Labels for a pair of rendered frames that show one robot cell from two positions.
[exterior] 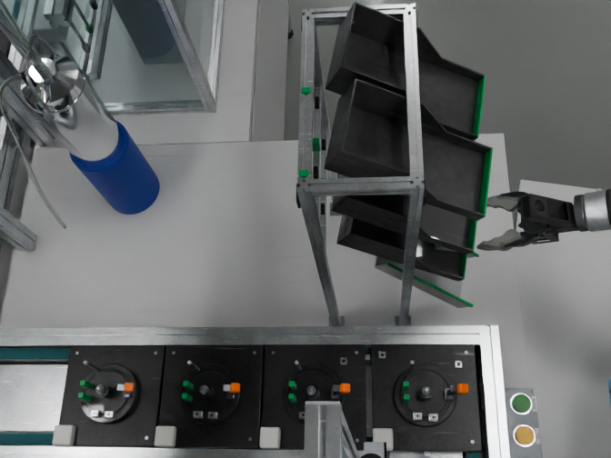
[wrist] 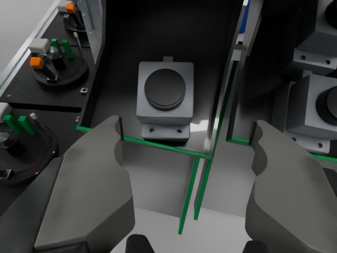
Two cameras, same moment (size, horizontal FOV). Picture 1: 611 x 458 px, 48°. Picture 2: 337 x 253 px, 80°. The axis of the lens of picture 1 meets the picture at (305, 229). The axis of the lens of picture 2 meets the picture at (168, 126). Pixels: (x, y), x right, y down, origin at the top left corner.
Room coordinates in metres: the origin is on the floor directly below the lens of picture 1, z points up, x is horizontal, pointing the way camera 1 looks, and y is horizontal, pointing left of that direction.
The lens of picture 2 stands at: (0.45, -0.41, 1.37)
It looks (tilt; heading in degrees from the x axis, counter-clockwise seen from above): 55 degrees down; 70
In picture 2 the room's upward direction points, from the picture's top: 8 degrees clockwise
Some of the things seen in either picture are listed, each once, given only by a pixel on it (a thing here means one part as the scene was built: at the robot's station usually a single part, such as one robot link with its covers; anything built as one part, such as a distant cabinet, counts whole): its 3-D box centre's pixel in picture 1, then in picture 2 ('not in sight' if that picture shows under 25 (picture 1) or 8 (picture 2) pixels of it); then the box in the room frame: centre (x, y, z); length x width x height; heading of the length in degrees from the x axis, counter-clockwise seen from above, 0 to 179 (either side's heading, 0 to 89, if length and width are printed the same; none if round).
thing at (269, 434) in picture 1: (311, 392); (57, 59); (0.30, 0.08, 1.01); 0.24 x 0.24 x 0.13; 75
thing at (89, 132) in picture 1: (66, 102); not in sight; (1.02, 0.45, 1.32); 0.14 x 0.14 x 0.38
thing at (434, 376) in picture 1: (425, 394); (20, 152); (0.23, -0.17, 0.98); 0.14 x 0.14 x 0.02
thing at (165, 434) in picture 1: (205, 392); (82, 12); (0.36, 0.32, 1.01); 0.24 x 0.24 x 0.13; 75
